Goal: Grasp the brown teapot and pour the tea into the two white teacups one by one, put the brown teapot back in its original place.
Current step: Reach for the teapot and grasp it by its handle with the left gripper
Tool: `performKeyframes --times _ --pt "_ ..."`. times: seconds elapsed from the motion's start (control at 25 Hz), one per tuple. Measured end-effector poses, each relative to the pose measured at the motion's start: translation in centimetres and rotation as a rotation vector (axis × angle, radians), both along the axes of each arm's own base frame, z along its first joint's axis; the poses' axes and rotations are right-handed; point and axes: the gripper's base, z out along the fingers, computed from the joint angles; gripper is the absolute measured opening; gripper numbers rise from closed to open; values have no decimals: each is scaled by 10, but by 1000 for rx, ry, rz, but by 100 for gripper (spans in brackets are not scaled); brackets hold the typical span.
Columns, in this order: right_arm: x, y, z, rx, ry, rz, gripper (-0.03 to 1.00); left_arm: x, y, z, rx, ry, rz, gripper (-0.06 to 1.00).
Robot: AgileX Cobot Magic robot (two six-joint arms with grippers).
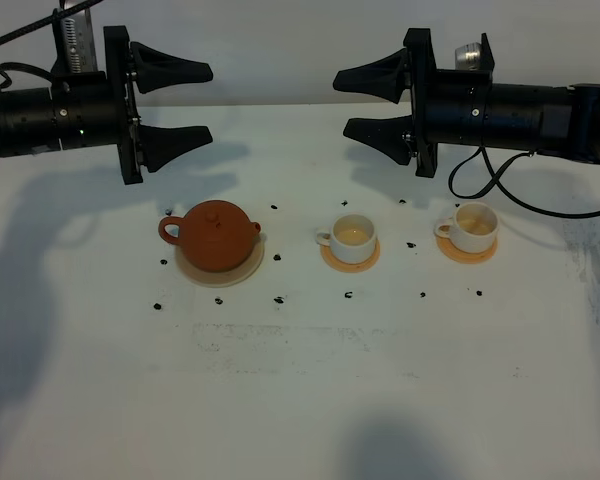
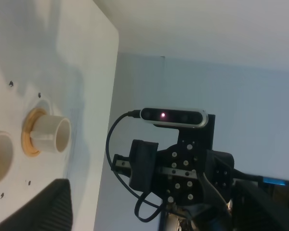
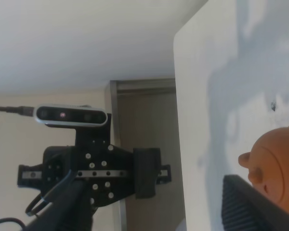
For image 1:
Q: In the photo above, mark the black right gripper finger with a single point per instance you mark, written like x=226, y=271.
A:
x=392, y=137
x=385, y=78

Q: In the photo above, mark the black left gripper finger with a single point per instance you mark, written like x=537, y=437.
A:
x=162, y=145
x=156, y=70

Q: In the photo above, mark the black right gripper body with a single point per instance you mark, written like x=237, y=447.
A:
x=448, y=106

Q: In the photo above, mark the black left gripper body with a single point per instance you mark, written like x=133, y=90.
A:
x=95, y=108

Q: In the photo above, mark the brown clay teapot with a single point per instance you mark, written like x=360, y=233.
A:
x=214, y=236

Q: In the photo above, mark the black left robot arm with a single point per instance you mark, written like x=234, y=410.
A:
x=27, y=119

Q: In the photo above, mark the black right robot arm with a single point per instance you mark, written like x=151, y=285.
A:
x=561, y=122

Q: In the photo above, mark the beige round teapot coaster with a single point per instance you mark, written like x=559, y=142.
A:
x=222, y=279

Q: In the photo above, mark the white middle teacup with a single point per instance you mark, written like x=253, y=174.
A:
x=351, y=238

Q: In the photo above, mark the white teacup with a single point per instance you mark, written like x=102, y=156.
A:
x=473, y=228
x=351, y=238

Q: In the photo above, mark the white right teacup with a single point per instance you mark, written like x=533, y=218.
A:
x=473, y=228

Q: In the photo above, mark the orange right cup coaster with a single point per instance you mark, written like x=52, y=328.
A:
x=450, y=251

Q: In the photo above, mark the orange cup coaster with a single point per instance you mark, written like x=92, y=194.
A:
x=450, y=251
x=343, y=267

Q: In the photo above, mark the orange middle cup coaster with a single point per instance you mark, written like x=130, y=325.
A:
x=343, y=267

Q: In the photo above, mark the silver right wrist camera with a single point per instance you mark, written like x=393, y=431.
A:
x=468, y=57

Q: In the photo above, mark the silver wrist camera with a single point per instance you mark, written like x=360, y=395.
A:
x=75, y=45
x=468, y=57

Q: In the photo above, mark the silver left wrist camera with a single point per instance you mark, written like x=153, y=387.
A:
x=75, y=45

